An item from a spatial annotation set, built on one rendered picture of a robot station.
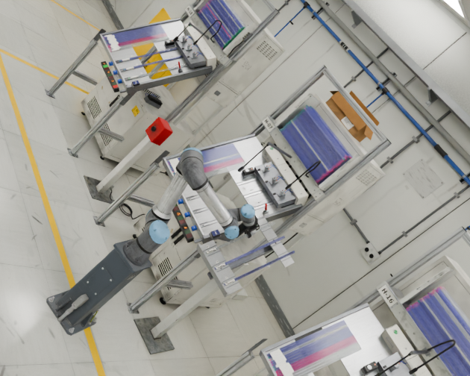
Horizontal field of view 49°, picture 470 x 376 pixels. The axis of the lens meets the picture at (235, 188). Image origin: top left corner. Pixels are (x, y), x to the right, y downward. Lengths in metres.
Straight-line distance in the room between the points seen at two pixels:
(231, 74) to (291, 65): 1.45
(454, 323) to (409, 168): 2.10
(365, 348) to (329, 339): 0.21
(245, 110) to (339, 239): 1.86
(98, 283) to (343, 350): 1.37
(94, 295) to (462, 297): 2.02
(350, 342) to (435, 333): 0.45
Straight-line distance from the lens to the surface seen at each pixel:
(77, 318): 3.03
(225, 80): 4.40
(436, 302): 3.01
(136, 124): 4.34
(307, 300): 4.94
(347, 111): 3.83
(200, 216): 3.26
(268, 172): 3.48
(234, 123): 5.82
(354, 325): 3.09
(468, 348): 2.98
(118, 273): 2.81
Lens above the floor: 2.00
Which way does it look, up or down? 18 degrees down
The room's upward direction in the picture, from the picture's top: 48 degrees clockwise
